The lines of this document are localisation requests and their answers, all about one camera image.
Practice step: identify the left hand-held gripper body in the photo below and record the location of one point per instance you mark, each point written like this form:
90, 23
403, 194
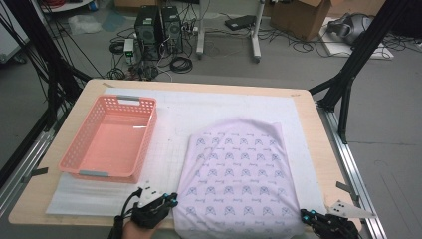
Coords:
147, 212

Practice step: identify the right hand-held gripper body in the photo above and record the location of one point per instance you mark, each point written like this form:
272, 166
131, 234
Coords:
338, 222

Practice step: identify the lavender printed towel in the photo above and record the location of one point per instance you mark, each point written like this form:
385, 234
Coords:
239, 179

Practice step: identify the pink plastic basket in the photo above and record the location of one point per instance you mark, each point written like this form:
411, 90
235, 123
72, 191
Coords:
112, 142

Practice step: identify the person's left hand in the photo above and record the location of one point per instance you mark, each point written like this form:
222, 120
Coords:
137, 232

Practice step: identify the white grid mat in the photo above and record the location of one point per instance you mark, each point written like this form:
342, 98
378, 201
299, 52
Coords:
232, 103

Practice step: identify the small white device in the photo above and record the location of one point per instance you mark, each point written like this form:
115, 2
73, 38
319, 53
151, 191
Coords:
128, 46

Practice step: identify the white board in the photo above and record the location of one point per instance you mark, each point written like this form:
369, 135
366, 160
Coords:
338, 49

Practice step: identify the black computer tower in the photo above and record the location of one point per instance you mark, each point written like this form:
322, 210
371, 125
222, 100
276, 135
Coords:
172, 30
147, 30

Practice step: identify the white metal stand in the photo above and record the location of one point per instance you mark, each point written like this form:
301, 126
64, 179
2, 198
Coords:
255, 33

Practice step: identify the teal sheet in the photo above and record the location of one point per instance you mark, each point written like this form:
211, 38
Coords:
114, 20

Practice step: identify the flat black box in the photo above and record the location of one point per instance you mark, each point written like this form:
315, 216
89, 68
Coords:
240, 22

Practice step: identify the grey headset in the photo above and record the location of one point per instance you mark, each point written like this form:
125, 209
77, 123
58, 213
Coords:
351, 28

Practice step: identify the clear plastic bag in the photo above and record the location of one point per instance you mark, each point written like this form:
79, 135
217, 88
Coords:
83, 24

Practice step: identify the open cardboard box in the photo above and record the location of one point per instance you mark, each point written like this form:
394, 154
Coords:
298, 20

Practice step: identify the round white table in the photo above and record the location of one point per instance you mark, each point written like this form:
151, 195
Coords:
66, 6

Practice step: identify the white cabinet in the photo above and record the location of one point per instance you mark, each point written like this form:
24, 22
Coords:
10, 36

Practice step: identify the grey metal bracket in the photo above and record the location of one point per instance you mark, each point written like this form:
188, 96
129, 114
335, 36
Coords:
35, 172
346, 189

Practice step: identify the aluminium rail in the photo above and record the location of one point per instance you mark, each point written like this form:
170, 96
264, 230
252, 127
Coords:
351, 166
26, 159

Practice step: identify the black frame stand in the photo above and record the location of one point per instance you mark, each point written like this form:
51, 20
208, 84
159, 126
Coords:
43, 43
361, 43

